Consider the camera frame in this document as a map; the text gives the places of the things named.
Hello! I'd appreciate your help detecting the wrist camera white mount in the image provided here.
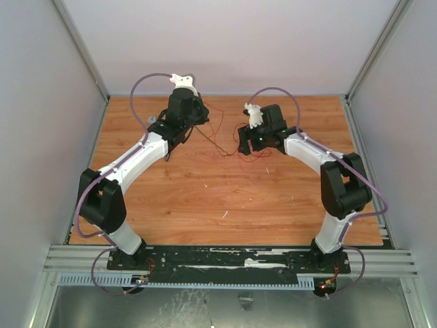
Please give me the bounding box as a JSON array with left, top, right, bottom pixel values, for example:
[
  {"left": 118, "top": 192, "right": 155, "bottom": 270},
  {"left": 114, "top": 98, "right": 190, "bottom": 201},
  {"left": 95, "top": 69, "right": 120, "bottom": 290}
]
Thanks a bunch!
[
  {"left": 169, "top": 74, "right": 199, "bottom": 96},
  {"left": 243, "top": 103, "right": 264, "bottom": 129}
]

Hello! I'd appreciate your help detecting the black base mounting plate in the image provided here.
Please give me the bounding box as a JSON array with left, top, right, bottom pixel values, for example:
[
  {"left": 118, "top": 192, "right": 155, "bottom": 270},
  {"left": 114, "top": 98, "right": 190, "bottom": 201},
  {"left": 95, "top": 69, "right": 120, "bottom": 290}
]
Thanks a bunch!
[{"left": 107, "top": 245, "right": 351, "bottom": 284}]

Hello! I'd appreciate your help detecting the silver adjustable wrench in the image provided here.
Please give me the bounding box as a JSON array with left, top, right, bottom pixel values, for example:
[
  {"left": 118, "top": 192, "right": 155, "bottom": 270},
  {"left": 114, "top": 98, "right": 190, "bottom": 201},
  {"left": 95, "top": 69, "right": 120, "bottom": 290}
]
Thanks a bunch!
[{"left": 147, "top": 115, "right": 157, "bottom": 125}]

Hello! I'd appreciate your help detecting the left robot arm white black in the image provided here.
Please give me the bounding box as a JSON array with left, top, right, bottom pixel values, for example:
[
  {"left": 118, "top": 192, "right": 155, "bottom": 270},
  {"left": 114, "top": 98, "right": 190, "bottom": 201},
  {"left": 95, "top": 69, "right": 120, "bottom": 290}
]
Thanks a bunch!
[{"left": 75, "top": 86, "right": 209, "bottom": 270}]

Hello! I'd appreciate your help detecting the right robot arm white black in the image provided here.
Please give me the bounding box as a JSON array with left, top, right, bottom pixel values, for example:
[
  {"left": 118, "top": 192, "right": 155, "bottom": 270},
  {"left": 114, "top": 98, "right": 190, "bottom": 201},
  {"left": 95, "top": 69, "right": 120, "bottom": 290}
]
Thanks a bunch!
[{"left": 238, "top": 103, "right": 371, "bottom": 272}]

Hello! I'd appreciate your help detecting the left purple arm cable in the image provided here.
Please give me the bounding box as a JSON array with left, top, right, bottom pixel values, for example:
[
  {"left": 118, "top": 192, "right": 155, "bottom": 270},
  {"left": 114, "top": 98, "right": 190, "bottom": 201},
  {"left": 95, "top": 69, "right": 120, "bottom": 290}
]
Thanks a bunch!
[{"left": 74, "top": 71, "right": 175, "bottom": 296}]

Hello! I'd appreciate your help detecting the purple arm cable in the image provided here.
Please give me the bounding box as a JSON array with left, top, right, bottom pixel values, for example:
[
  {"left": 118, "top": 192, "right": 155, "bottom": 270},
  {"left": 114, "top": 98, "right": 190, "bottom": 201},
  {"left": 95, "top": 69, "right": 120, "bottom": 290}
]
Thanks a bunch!
[
  {"left": 247, "top": 86, "right": 390, "bottom": 298},
  {"left": 74, "top": 71, "right": 175, "bottom": 296}
]

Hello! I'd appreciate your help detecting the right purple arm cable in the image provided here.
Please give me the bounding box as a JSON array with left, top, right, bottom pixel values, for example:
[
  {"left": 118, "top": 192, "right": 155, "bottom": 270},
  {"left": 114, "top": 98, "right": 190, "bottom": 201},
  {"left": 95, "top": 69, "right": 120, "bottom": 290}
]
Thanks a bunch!
[{"left": 247, "top": 86, "right": 390, "bottom": 298}]

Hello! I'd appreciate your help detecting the black zip tie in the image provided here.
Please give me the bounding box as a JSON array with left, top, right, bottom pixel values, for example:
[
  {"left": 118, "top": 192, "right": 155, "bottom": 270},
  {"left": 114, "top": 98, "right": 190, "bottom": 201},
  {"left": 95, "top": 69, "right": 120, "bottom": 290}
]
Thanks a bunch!
[{"left": 195, "top": 126, "right": 231, "bottom": 158}]

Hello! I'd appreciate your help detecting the grey slotted cable duct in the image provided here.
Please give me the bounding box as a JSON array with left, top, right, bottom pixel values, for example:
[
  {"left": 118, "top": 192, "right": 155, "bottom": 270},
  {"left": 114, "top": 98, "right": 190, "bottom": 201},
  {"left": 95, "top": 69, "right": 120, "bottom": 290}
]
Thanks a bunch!
[{"left": 58, "top": 273, "right": 315, "bottom": 291}]

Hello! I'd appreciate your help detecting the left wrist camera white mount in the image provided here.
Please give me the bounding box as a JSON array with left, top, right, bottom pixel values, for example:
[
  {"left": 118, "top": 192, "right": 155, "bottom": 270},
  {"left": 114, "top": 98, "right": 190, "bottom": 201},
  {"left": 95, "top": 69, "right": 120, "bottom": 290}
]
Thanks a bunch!
[{"left": 169, "top": 74, "right": 199, "bottom": 96}]

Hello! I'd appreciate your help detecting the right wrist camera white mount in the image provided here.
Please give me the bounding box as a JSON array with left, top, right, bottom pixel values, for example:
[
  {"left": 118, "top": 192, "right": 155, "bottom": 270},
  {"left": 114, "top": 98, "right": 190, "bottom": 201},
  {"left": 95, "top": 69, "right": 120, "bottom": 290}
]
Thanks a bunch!
[{"left": 243, "top": 103, "right": 264, "bottom": 129}]

